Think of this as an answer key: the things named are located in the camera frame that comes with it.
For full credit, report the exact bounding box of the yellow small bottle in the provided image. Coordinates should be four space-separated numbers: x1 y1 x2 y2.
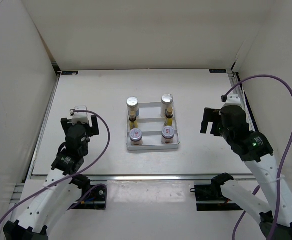
164 107 173 126
128 111 138 130

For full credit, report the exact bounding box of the sauce jar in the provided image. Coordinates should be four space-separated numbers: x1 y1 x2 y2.
161 125 175 144
129 128 143 146

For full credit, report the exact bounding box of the white shaker bottle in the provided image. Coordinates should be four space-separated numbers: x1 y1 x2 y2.
160 93 174 118
126 96 139 118

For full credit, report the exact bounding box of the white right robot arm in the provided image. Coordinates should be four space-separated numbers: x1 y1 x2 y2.
200 105 292 240

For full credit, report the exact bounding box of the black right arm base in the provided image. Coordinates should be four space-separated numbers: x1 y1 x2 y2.
189 173 242 212

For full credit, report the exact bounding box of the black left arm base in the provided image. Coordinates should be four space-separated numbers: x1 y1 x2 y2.
68 174 107 211

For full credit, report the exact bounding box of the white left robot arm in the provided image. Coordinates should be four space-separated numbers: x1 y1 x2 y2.
3 109 106 240

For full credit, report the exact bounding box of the white divided tray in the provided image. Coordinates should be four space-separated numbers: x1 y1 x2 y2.
126 102 180 152

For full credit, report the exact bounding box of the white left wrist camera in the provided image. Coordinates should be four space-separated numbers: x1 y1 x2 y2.
70 105 89 125

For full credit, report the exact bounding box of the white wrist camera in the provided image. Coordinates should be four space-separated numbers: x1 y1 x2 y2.
224 94 241 107
70 105 89 125

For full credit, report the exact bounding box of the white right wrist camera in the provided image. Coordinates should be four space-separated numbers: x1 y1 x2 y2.
224 94 241 107

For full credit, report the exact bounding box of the aluminium frame rail front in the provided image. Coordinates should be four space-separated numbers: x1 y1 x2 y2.
85 174 221 182

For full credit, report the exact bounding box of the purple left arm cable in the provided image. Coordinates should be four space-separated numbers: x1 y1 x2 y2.
0 109 111 240

